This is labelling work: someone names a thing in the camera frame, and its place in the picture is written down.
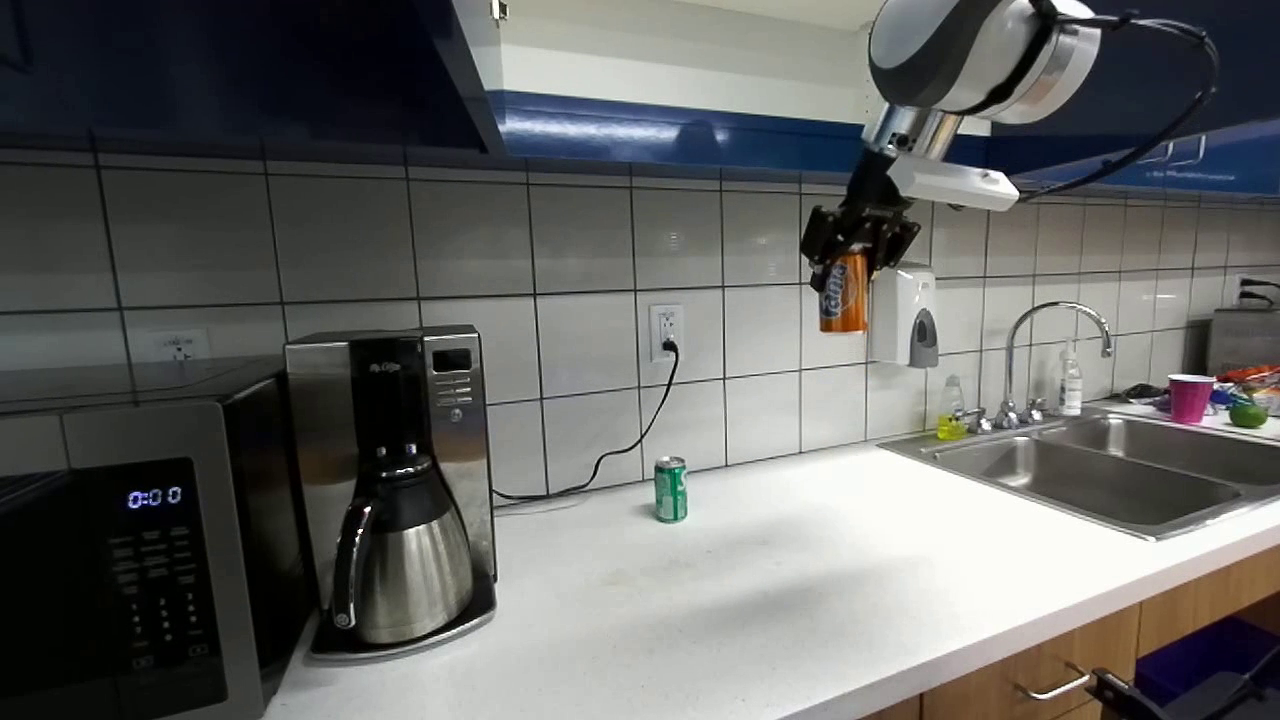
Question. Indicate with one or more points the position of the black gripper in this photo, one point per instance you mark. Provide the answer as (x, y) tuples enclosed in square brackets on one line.
[(873, 207)]

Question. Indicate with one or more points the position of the orange soda can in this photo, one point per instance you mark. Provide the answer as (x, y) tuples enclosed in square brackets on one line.
[(844, 301)]

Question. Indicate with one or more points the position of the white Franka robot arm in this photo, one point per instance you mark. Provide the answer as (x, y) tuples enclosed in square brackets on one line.
[(961, 55)]

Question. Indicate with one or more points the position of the green soda can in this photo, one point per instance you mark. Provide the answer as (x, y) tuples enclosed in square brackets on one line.
[(670, 491)]

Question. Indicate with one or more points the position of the closed blue cabinet door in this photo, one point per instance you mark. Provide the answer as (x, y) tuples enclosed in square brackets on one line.
[(1242, 152)]

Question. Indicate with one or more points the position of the metal cabinet door hinge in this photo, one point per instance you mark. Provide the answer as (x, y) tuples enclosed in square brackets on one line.
[(499, 11)]

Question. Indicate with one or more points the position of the wooden base cabinet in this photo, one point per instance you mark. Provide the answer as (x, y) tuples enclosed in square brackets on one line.
[(1053, 653)]

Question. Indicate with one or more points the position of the open blue cabinet door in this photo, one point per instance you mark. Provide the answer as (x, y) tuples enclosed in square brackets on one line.
[(215, 65)]

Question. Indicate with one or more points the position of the chrome gooseneck faucet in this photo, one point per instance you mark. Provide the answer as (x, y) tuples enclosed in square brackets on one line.
[(1014, 344)]

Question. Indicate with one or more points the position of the yellow dish soap bottle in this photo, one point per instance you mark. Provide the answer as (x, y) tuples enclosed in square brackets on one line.
[(950, 424)]

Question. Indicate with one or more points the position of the white outlet with plug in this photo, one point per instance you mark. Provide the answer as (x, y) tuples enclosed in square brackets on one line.
[(665, 332)]

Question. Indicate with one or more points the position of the small white bottle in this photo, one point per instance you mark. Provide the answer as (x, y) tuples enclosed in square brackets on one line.
[(1074, 388)]

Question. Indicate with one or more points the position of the stainless steel sink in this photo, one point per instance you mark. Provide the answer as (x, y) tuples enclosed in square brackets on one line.
[(1081, 481)]

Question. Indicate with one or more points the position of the pink plastic cup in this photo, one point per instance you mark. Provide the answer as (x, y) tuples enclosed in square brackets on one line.
[(1189, 397)]

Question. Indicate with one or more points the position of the grey metal countertop appliance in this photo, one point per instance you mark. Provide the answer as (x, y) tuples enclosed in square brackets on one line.
[(1247, 332)]

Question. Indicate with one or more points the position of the green round bowl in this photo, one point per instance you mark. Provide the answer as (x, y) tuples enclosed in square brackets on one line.
[(1248, 409)]

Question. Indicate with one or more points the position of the black steel coffee maker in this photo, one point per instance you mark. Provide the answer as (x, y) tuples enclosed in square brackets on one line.
[(445, 402)]

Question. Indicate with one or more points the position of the blue plastic bin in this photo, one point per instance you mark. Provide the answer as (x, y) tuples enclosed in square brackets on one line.
[(1201, 663)]

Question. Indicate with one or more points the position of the stainless steel coffee carafe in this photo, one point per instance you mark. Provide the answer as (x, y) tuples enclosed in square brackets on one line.
[(404, 565)]

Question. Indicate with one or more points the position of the black steel microwave oven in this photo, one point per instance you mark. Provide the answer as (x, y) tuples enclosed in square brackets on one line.
[(132, 573)]

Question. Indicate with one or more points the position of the white wall soap dispenser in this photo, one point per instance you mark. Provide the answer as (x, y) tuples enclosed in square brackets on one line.
[(906, 321)]

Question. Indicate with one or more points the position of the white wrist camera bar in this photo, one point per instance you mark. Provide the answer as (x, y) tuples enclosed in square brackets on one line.
[(961, 182)]

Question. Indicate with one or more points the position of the open blue wall cabinet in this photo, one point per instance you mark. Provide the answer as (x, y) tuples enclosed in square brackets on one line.
[(665, 80)]

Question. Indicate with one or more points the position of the empty white wall outlet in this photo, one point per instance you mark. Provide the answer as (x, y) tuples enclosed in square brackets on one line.
[(181, 353)]

